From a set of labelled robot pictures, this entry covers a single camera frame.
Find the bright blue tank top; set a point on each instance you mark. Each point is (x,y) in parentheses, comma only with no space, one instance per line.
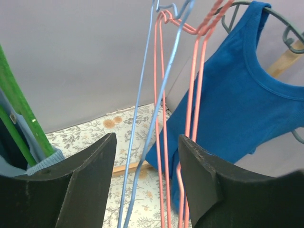
(241,105)

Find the grey blue tank top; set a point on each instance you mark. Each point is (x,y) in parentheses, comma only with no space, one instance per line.
(12,161)

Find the green plastic hanger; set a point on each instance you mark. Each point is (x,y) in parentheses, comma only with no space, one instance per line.
(19,103)

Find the wooden clothes rack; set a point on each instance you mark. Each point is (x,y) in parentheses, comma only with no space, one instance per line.
(286,60)

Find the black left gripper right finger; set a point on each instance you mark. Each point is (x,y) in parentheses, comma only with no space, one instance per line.
(223,195)

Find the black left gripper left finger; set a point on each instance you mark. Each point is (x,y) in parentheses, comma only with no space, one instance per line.
(70,194)

